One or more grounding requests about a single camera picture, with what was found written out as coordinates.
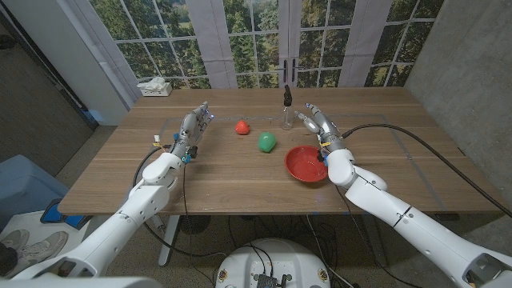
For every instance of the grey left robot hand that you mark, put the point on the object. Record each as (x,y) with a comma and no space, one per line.
(190,128)

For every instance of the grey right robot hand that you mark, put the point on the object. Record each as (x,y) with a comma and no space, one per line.
(328,130)

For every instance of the clear spray bottle black head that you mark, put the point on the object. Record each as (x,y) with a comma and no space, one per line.
(287,120)

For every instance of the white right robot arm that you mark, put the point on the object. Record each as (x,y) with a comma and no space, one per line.
(380,200)

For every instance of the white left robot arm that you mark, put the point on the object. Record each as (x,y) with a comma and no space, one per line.
(132,208)

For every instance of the red bowl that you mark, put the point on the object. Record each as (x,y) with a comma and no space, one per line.
(302,164)

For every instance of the white tissue box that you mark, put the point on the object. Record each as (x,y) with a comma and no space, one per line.
(157,91)

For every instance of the green toy bell pepper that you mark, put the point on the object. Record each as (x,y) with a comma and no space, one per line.
(266,142)

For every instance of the black round floor fan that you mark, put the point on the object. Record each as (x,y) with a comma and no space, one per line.
(194,224)

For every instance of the printed window backdrop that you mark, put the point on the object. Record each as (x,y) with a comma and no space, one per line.
(256,48)

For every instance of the white table leg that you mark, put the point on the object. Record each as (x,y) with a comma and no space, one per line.
(169,240)

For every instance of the grey table leg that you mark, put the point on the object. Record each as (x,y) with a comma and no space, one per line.
(378,252)

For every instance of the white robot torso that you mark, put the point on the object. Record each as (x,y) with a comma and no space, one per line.
(280,256)

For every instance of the blue plastic bin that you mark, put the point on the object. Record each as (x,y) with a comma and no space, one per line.
(24,188)

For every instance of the white floor board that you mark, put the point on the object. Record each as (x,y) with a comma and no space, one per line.
(32,222)

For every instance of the grey sneaker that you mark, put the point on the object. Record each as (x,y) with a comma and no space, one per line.
(14,239)
(44,246)

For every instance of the person's dark trouser leg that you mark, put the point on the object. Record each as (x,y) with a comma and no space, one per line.
(7,258)

